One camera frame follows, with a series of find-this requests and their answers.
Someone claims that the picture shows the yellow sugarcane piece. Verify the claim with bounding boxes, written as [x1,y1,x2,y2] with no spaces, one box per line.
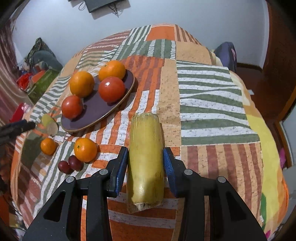
[126,113,165,213]
[41,114,59,137]

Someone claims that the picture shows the red box on floor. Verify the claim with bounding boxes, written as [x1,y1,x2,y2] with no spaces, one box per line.
[10,103,31,123]

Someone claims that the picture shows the striped red curtain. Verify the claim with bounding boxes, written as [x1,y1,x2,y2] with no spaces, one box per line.
[0,20,32,126]

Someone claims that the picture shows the small tangerine left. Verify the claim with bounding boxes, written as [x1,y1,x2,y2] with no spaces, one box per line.
[40,138,57,156]

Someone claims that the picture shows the green storage box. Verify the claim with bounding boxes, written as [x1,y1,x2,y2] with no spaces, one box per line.
[26,69,59,104]

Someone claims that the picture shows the dark red plum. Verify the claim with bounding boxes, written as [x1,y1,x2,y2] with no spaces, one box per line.
[58,161,73,175]
[68,155,84,172]

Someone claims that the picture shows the red tomato left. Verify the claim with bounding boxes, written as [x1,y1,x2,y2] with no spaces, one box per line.
[61,95,83,120]

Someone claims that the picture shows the red tomato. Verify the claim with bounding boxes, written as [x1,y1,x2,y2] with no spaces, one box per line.
[61,95,83,120]
[98,77,125,103]

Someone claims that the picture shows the tangerine near plums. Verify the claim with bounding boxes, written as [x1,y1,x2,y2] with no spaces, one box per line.
[74,138,98,163]

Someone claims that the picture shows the orange on plate left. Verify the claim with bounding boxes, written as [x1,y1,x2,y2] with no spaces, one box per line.
[69,71,95,98]

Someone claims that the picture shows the orange on plate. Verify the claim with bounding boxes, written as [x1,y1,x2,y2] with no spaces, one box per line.
[69,71,95,98]
[98,60,126,81]

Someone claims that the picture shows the dark purple round plate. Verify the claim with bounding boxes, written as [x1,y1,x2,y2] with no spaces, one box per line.
[61,70,135,133]

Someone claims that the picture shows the red tomato right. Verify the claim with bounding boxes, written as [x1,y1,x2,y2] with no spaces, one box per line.
[98,77,125,103]

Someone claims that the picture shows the orange on plate right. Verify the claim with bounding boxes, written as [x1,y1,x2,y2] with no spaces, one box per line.
[98,60,126,81]

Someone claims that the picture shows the dark blue bag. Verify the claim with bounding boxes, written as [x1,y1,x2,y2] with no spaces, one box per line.
[214,42,237,73]

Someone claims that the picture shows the black wall device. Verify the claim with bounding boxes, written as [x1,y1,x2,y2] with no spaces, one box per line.
[68,0,130,17]

